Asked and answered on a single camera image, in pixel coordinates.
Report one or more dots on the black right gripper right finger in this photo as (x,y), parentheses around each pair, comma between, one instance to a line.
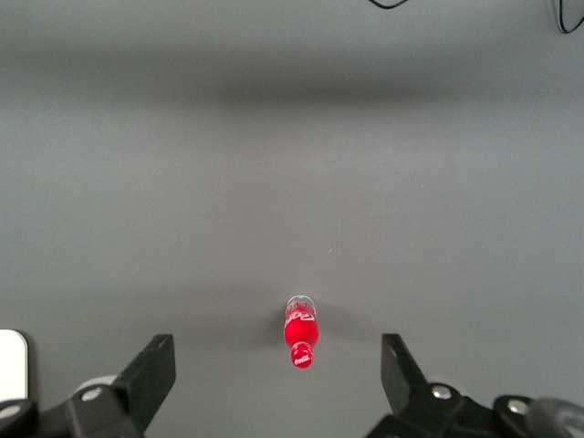
(401,374)

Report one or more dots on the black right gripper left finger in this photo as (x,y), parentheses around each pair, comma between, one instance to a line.
(148,376)

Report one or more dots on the white rectangular tray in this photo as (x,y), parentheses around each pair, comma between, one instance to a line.
(13,362)

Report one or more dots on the red cola bottle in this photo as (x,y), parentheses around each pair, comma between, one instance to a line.
(301,330)

